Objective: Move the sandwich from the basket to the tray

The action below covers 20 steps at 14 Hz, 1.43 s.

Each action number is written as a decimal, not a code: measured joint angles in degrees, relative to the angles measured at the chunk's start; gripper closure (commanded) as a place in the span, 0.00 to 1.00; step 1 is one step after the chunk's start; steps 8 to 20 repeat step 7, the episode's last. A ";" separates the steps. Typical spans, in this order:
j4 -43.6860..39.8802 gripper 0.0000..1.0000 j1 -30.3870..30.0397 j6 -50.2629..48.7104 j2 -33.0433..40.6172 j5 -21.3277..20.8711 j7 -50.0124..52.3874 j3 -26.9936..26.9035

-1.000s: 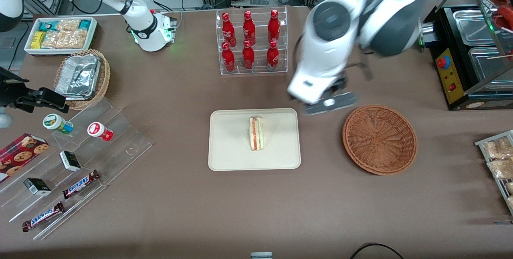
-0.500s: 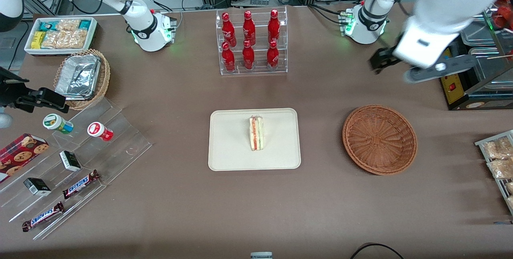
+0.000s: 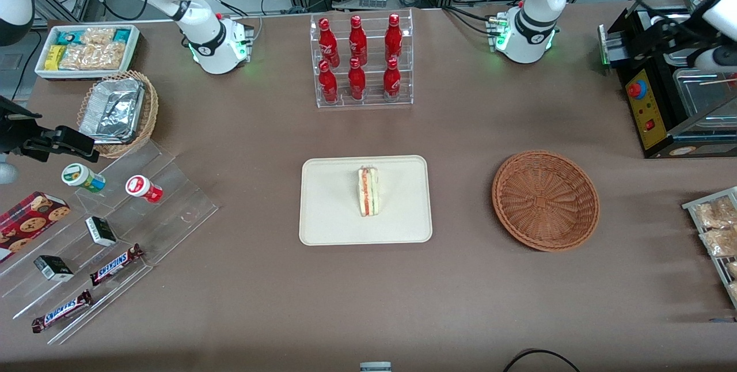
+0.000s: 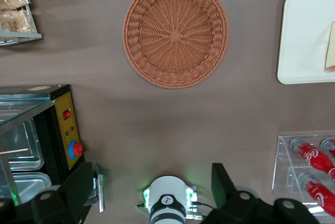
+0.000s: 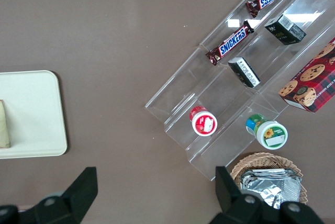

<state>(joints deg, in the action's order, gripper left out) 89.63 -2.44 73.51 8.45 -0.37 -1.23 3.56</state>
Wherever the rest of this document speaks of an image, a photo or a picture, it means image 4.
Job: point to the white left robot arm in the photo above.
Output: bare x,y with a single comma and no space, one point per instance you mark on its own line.
167,200

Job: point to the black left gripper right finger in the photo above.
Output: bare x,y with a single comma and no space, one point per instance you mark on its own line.
225,192

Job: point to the round brown wicker basket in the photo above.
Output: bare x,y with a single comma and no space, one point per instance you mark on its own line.
175,35

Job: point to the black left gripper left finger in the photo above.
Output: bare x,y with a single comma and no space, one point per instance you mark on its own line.
73,195

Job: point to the thin wooden skewer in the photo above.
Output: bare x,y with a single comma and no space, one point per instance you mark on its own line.
15,151

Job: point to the tray of packaged snacks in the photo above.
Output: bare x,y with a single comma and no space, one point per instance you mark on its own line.
26,37

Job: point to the black glass food warmer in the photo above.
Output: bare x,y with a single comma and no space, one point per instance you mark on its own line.
65,129

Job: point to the silver device with green light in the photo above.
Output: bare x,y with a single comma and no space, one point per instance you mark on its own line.
100,190

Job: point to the red cola bottle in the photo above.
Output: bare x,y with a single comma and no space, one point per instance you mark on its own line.
311,154
330,146
319,195

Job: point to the triangular sandwich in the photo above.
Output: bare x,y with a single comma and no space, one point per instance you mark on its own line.
331,46

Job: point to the cream rectangular tray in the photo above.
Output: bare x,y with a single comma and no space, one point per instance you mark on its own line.
301,38

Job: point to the steel warmer pan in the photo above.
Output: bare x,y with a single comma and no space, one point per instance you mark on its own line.
21,135
26,187

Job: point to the clear acrylic bottle rack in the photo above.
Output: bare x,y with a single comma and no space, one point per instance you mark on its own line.
281,156

